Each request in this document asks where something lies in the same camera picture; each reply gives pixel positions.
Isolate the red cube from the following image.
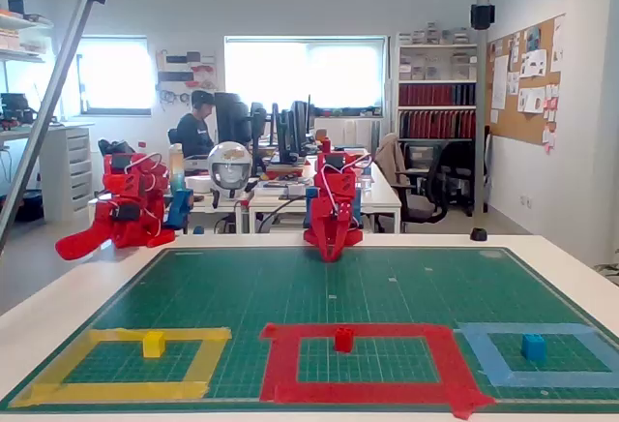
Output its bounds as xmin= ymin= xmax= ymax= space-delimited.
xmin=333 ymin=326 xmax=356 ymax=354

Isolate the red leader arm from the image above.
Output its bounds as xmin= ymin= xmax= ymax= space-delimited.
xmin=54 ymin=151 xmax=178 ymax=262

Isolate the red tape square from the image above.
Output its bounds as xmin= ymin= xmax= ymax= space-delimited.
xmin=257 ymin=322 xmax=497 ymax=421

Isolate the blue tape square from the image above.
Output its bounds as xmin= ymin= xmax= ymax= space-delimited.
xmin=453 ymin=322 xmax=619 ymax=389

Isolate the yellow cube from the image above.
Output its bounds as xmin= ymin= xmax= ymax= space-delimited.
xmin=141 ymin=330 xmax=167 ymax=359

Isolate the blue cube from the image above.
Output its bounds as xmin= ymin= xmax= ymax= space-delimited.
xmin=520 ymin=333 xmax=548 ymax=363

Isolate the yellow tape square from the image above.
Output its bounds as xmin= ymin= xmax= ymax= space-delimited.
xmin=8 ymin=327 xmax=233 ymax=409

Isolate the white office desk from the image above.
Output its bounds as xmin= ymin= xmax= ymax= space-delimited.
xmin=247 ymin=160 xmax=403 ymax=235

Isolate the green cutting mat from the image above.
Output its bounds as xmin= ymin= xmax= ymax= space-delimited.
xmin=0 ymin=246 xmax=619 ymax=414

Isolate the office chair with jacket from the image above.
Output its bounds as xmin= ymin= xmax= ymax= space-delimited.
xmin=373 ymin=132 xmax=452 ymax=234

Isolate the black computer monitor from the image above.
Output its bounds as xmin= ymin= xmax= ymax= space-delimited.
xmin=213 ymin=91 xmax=253 ymax=148
xmin=269 ymin=95 xmax=314 ymax=165

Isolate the white helmet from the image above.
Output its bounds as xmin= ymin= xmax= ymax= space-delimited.
xmin=207 ymin=141 xmax=254 ymax=201

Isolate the black office chair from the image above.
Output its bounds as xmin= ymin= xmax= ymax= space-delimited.
xmin=433 ymin=139 xmax=478 ymax=218

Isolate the wide window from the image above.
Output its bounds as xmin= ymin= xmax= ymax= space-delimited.
xmin=222 ymin=34 xmax=389 ymax=119

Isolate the person in dark sweater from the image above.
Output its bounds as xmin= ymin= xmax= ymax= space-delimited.
xmin=174 ymin=89 xmax=217 ymax=160

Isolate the gradient drinking bottle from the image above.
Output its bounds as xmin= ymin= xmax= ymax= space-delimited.
xmin=167 ymin=142 xmax=187 ymax=196

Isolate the white shelf unit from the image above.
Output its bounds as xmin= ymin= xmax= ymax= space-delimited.
xmin=394 ymin=20 xmax=481 ymax=145

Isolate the upright grey pole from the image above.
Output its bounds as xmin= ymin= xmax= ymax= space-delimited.
xmin=474 ymin=0 xmax=491 ymax=216

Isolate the cork pin board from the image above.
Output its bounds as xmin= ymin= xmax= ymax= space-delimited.
xmin=485 ymin=12 xmax=568 ymax=148

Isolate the small window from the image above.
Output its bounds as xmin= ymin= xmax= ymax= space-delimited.
xmin=74 ymin=35 xmax=154 ymax=117

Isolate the white drawer cabinet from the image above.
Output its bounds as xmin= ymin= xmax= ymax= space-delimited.
xmin=37 ymin=123 xmax=94 ymax=224

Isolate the slanted silver pole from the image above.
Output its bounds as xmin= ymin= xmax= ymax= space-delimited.
xmin=0 ymin=0 xmax=110 ymax=255

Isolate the white servo cable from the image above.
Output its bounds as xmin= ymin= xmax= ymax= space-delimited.
xmin=338 ymin=152 xmax=374 ymax=172
xmin=320 ymin=164 xmax=340 ymax=216

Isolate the wall tool board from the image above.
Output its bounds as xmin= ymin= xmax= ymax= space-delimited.
xmin=154 ymin=48 xmax=220 ymax=105

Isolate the white wall shelf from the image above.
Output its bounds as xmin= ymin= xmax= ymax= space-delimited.
xmin=0 ymin=0 xmax=55 ymax=64

